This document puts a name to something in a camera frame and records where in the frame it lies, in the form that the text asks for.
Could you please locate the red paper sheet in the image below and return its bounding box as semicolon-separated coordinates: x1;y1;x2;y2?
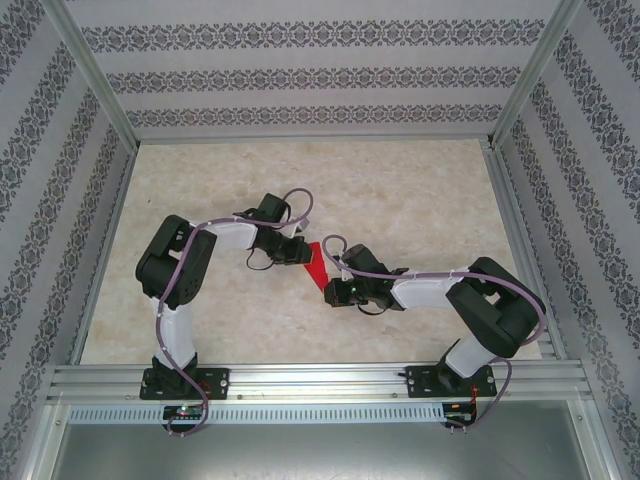
302;241;331;297

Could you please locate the grey sheet metal panel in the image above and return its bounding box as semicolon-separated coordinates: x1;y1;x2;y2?
49;399;611;480

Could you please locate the aluminium mounting rail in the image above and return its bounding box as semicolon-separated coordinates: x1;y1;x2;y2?
47;363;594;404

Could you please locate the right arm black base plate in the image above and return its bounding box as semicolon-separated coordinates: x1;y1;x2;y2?
407;364;500;400

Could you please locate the aluminium frame cross beam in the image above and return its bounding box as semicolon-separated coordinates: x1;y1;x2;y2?
134;130;494;146

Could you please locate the slotted grey cable duct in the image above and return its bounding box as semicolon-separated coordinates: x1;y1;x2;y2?
67;402;446;426

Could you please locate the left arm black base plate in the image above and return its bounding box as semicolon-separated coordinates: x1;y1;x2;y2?
139;367;231;401

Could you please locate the aluminium table side rail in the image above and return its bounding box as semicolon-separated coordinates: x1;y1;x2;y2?
69;144;139;366
482;142;569;361

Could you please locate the aluminium frame post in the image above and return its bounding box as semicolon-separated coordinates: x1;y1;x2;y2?
487;0;586;149
38;0;141;149

